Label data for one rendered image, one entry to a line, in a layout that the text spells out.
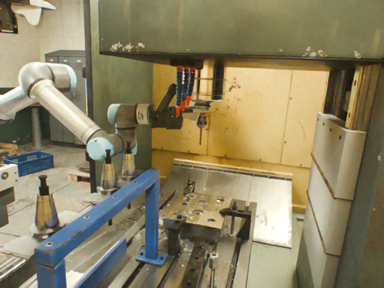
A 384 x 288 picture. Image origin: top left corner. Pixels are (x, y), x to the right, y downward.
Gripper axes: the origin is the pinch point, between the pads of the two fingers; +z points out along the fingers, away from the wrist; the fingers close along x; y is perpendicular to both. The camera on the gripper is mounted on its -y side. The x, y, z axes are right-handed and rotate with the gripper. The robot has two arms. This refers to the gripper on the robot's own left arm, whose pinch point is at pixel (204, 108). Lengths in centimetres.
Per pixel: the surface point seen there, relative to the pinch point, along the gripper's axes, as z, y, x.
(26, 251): -29, 19, 61
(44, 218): -28, 15, 56
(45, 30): -360, -120, -506
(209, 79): 1.6, -10.2, 7.6
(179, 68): -6.8, -13.3, 18.9
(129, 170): -21.8, 16.4, 23.4
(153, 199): -15.9, 27.5, 18.9
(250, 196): 29, 66, -76
